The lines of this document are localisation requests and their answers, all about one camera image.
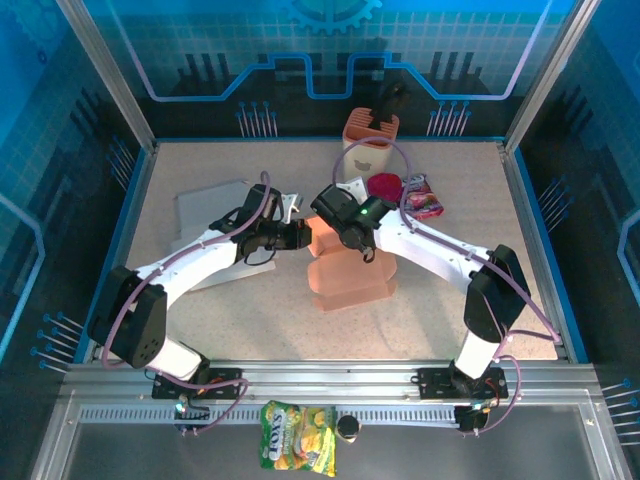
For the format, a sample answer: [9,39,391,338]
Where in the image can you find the yellow green candy bag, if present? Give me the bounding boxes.
[258,399,338,477]

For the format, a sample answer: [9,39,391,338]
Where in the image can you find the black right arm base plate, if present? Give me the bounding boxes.
[417,367,509,400]

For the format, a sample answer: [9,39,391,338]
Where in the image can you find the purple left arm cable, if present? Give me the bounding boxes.
[102,170,274,435]

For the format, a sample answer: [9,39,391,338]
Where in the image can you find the orange cardboard box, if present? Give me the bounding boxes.
[305,214,400,312]

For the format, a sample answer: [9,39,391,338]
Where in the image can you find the aluminium frame post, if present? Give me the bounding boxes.
[54,0,159,154]
[502,0,601,154]

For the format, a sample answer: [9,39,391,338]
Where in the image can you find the black round cap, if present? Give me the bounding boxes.
[336,414,362,445]

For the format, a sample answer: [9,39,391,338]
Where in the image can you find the white paper box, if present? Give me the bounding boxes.
[169,179,279,294]

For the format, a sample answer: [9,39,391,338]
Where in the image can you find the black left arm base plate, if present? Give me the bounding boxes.
[151,367,245,401]

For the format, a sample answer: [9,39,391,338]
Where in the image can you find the purple candy bag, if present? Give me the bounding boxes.
[402,173,445,221]

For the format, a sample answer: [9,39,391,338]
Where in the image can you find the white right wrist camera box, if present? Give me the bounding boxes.
[334,174,369,201]

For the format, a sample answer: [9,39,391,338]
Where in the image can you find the small controller board with LED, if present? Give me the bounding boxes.
[173,397,211,435]
[455,399,494,435]

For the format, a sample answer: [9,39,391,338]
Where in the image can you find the black knife handle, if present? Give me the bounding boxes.
[372,82,410,126]

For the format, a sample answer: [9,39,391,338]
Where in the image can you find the slotted grey cable duct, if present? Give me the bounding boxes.
[78,405,461,426]

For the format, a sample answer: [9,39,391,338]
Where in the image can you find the pink heart-shaped container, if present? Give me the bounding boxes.
[366,171,405,201]

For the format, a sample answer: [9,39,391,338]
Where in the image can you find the beige pink knife block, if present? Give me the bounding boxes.
[342,107,401,187]

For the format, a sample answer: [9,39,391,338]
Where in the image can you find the aluminium mounting rail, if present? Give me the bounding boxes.
[58,358,601,402]

